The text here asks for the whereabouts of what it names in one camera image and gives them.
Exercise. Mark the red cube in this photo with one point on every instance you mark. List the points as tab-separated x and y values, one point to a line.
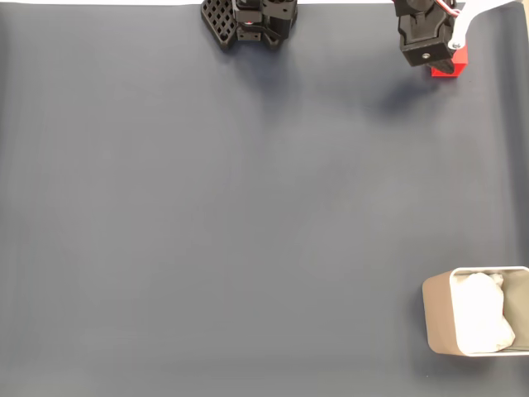
460	62

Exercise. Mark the beige box with white rim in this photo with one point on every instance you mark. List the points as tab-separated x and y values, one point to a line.
437	314

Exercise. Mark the crumpled white paper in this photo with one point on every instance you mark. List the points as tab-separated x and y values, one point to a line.
479	314

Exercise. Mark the blue-grey table mat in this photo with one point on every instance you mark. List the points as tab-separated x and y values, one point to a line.
165	207

